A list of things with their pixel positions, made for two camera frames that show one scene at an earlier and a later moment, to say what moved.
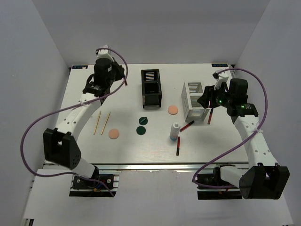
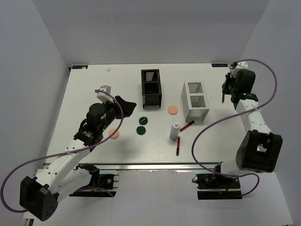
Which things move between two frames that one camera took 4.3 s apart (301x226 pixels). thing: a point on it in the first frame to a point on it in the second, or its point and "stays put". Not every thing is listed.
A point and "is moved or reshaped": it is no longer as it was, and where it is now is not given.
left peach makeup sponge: x=113 y=133 stays put
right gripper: x=208 y=94 to x=227 y=79
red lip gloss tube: x=186 y=126 stays put
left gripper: x=120 y=70 to x=128 y=107
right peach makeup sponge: x=172 y=109 stays put
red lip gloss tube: x=178 y=146 stays put
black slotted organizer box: x=151 y=85 stays put
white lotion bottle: x=175 y=131 stays put
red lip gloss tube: x=210 y=115 is moved or reshaped
